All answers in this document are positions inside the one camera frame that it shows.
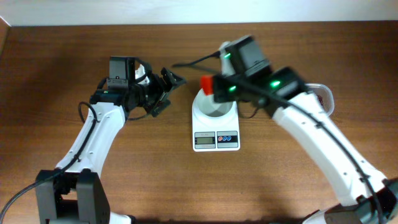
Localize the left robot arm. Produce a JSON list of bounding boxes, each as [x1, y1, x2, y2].
[[35, 57, 187, 224]]

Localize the red beans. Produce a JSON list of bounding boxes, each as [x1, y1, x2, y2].
[[317, 95, 325, 108]]

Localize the white digital kitchen scale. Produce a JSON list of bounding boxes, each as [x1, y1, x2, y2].
[[192, 101, 241, 152]]

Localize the orange measuring scoop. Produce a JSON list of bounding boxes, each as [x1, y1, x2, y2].
[[200, 75, 214, 96]]

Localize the clear plastic food container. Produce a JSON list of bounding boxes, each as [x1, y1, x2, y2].
[[305, 83, 335, 116]]

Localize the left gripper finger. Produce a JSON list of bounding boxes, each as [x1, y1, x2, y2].
[[160, 67, 187, 92], [150, 100, 171, 118]]

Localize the white round bowl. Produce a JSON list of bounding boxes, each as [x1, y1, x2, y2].
[[193, 88, 233, 118]]

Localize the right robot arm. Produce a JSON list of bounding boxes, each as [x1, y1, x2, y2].
[[211, 35, 397, 223]]

